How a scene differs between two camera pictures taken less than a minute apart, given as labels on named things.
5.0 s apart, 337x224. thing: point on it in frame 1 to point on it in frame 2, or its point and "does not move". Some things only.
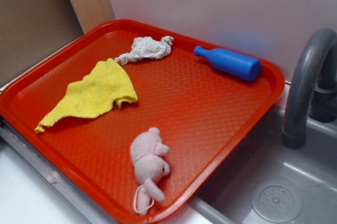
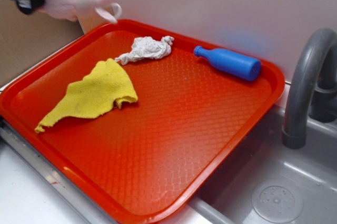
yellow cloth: [91, 97] does not move
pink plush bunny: [146, 151] to [65, 1]
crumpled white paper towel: [147, 48] does not move
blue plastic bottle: [231, 62] does not move
